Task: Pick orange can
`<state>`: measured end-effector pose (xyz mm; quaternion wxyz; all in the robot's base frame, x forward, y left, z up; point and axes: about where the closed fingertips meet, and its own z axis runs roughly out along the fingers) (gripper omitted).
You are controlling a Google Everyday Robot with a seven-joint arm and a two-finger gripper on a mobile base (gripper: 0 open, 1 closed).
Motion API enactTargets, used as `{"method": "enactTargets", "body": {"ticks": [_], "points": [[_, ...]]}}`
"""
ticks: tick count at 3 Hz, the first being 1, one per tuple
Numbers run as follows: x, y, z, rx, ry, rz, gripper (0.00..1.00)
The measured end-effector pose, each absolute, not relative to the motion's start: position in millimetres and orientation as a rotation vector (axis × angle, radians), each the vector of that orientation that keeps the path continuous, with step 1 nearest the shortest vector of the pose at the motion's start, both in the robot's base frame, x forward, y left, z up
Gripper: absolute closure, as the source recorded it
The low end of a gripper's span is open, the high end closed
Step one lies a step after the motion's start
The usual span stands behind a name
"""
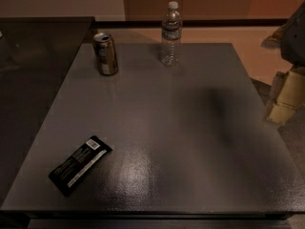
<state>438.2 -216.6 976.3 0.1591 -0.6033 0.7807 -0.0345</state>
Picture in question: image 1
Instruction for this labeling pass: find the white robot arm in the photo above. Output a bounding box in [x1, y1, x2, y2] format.
[265, 2, 305, 124]

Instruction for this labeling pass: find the clear plastic water bottle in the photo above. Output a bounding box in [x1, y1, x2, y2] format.
[160, 1, 183, 66]

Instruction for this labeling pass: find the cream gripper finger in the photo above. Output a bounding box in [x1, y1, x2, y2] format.
[265, 66, 305, 124]

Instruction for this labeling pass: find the black snack bar wrapper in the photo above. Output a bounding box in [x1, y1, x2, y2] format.
[49, 135, 112, 197]

